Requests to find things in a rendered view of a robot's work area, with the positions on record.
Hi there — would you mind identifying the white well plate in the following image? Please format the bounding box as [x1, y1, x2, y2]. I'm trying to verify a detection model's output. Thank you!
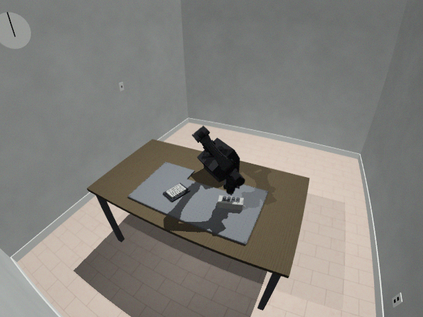
[166, 184, 186, 198]

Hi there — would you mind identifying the white button panel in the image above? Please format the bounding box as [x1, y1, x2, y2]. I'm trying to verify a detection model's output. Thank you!
[216, 195, 245, 211]

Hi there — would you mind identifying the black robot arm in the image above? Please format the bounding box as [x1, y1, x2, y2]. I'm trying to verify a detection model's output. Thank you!
[192, 126, 245, 195]

